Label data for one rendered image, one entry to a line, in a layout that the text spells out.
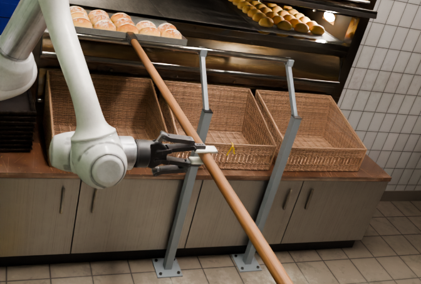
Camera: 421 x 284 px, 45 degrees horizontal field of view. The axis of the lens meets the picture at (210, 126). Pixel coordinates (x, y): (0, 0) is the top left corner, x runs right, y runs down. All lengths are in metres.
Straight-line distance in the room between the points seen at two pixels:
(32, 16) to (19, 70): 0.21
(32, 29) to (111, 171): 0.63
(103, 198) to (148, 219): 0.28
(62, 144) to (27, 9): 0.46
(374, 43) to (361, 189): 0.92
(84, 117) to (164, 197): 1.46
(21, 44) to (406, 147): 3.03
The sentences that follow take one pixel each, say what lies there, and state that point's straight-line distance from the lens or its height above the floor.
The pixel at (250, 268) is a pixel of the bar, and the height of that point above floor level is 0.01.
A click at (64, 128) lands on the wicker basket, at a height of 0.59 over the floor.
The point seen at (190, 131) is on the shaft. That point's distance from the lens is 1.50.
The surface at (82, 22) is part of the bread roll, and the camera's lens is 2.26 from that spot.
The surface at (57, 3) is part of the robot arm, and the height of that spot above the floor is 1.54.
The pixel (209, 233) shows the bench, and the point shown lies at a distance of 2.79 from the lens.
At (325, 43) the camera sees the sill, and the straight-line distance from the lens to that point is 3.16.
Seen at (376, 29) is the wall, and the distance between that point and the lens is 3.34.
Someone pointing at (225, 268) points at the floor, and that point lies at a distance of 2.93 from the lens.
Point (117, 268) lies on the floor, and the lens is 2.76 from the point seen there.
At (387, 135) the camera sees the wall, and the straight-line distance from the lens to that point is 3.82.
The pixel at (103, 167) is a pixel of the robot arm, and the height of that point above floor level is 1.29.
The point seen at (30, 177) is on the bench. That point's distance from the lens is 2.35.
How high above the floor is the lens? 1.87
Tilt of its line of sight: 25 degrees down
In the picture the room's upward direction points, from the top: 15 degrees clockwise
